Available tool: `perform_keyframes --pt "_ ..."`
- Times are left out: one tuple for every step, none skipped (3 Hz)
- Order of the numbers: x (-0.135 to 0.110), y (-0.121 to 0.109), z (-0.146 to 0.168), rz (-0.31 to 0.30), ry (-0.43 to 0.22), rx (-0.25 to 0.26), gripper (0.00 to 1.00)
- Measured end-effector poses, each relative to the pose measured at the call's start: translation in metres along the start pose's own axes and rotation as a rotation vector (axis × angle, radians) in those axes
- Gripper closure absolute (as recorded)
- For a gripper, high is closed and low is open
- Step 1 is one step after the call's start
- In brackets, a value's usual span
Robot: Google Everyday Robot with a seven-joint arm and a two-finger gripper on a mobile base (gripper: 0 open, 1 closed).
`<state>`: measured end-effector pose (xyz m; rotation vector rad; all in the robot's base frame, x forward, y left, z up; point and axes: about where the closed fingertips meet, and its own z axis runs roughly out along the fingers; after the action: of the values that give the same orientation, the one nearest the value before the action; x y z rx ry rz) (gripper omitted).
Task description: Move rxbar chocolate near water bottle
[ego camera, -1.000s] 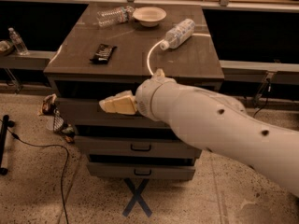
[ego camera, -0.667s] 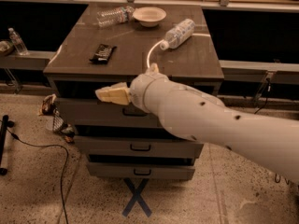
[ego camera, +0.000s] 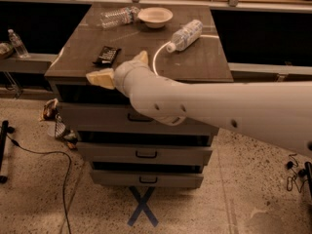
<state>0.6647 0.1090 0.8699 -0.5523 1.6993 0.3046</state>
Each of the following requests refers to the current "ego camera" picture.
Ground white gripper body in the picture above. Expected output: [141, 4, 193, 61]
[114, 60, 152, 97]

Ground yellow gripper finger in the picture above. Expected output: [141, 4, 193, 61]
[133, 51, 148, 64]
[86, 68, 115, 90]

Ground black rxbar chocolate bar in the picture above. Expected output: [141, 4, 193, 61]
[94, 46, 121, 66]

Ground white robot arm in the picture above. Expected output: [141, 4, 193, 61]
[86, 52, 312, 156]

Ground crushed clear plastic bottle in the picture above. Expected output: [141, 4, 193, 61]
[100, 6, 139, 29]

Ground clear water bottle white cap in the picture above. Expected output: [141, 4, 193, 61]
[166, 19, 203, 53]

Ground upright water bottle on shelf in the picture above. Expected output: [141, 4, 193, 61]
[8, 29, 29, 58]

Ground top grey drawer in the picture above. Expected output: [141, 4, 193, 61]
[58, 102, 218, 136]

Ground grey drawer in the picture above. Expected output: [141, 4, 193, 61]
[90, 170, 204, 188]
[78, 142, 212, 166]
[58, 102, 218, 136]

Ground white ceramic bowl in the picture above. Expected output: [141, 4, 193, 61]
[137, 7, 173, 28]

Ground grey drawer cabinet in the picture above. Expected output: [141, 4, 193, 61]
[46, 4, 232, 175]

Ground snack bags on floor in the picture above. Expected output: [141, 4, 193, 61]
[40, 98, 78, 150]

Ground middle grey drawer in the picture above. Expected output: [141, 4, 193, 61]
[78, 142, 212, 166]

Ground bowl on left shelf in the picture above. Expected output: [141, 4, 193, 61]
[0, 42, 14, 59]

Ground black stand left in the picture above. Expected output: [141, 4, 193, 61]
[0, 120, 15, 184]

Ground black stand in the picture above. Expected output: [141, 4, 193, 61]
[286, 154, 312, 198]
[0, 120, 15, 184]

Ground bottom grey drawer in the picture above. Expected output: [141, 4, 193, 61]
[90, 170, 204, 188]

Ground blue tape cross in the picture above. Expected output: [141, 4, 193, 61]
[128, 186, 159, 227]

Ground black stand right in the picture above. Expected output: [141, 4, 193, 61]
[286, 154, 312, 198]

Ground black cable on floor left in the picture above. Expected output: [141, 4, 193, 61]
[0, 124, 73, 234]

